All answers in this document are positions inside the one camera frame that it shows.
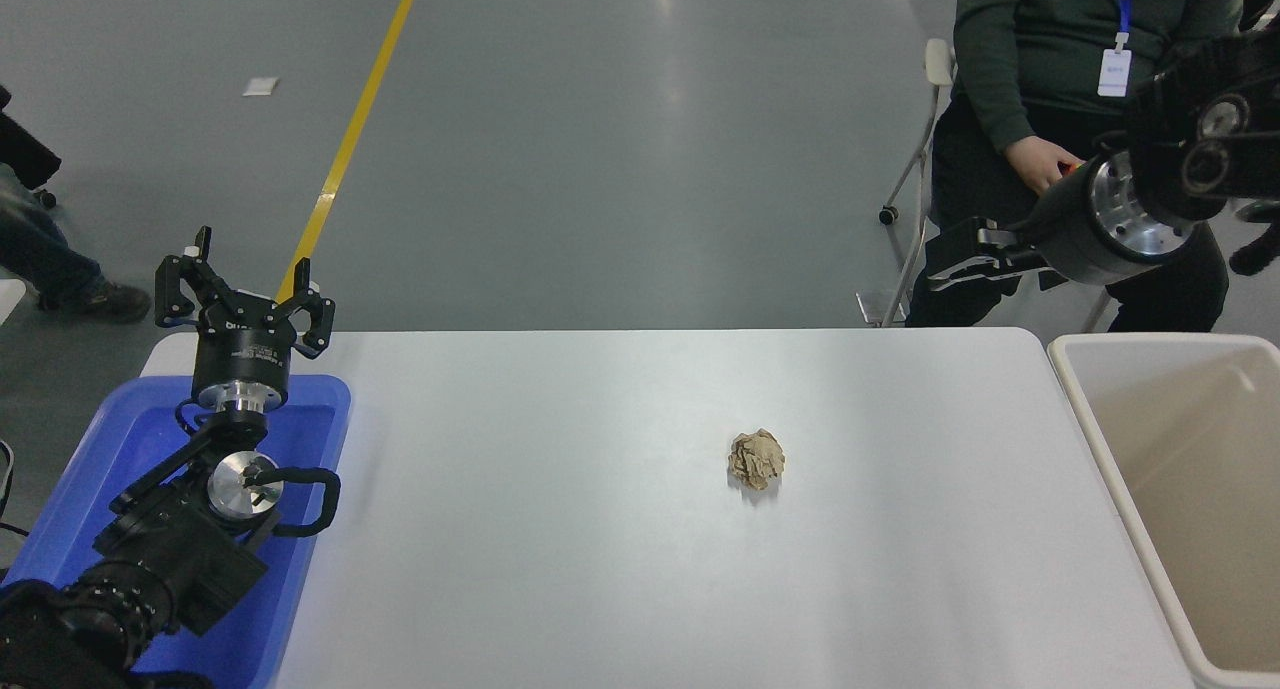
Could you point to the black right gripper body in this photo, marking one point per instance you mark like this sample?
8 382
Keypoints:
1065 239

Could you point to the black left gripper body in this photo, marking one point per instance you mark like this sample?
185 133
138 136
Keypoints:
241 354

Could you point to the metal floor plate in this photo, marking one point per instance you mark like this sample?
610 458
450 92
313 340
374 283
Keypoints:
880 307

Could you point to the person's right hand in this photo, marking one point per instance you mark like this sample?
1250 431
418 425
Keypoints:
1038 161

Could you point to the blue plastic tray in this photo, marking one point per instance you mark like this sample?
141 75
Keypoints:
130 439

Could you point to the person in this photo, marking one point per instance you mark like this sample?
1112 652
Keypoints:
1020 49
40 249

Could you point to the white side table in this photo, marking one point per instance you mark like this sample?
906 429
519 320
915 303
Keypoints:
8 299

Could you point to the white-framed chair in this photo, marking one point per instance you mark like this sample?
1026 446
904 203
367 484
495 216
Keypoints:
938 64

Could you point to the large pale bin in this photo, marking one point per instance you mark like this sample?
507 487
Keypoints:
1190 449

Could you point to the crumpled tan paper ball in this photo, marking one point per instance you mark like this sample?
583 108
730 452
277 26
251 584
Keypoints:
757 459

